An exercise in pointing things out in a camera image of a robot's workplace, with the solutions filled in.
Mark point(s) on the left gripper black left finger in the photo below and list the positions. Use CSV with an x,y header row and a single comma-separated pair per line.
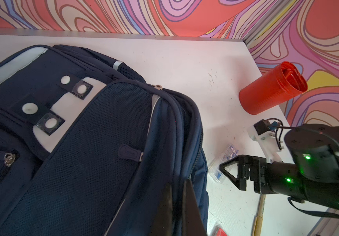
x,y
162,223

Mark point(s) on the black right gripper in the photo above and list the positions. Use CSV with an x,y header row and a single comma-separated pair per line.
x,y
269,178

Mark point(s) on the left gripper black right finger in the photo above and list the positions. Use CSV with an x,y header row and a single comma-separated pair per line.
x,y
191,220

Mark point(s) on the red packet with white label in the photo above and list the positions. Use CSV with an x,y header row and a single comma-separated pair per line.
x,y
217,230

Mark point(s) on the wooden pencil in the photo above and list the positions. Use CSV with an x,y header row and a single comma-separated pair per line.
x,y
257,227

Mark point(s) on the navy blue backpack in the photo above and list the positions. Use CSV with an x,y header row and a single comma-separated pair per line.
x,y
87,146

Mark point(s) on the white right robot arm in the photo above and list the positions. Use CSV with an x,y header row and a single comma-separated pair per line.
x,y
313,176

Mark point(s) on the red pen cup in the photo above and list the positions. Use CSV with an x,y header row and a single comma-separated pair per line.
x,y
278,85

